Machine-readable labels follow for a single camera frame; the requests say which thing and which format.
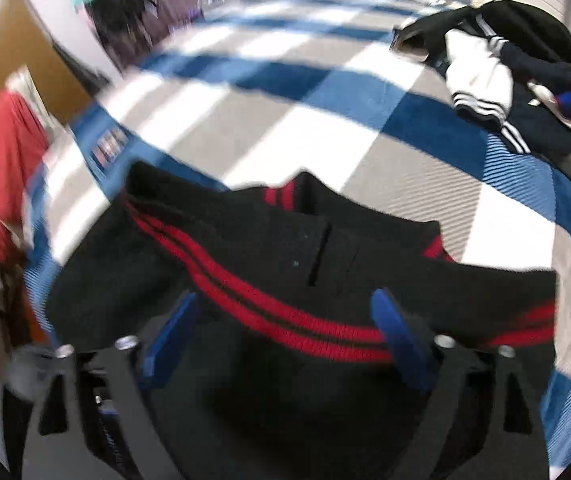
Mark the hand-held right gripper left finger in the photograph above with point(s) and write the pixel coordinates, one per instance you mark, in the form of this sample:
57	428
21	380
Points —
170	340

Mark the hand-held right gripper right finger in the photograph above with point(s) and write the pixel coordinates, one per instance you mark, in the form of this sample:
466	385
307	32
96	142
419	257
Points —
400	335

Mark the black red varsity jacket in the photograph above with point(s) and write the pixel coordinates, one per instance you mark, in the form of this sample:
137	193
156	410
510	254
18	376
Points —
265	260

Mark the pile of dark clothes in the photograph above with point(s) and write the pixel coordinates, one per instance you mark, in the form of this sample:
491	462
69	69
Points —
525	25

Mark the bed with blue checked sheet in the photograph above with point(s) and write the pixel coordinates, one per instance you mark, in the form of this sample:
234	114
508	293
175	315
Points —
315	135

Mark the red duvet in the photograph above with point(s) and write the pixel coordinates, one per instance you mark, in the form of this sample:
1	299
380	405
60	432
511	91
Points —
5	160

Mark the navy garment red-blue patch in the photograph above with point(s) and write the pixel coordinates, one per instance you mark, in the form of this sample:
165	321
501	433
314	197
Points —
545	120

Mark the white cushion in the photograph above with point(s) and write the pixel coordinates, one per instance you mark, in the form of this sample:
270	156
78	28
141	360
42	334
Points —
30	90

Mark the black leather jacket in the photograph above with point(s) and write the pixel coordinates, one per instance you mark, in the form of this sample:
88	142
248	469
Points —
120	15

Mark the wooden wardrobe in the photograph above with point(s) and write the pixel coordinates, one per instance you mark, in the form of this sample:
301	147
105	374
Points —
5	55

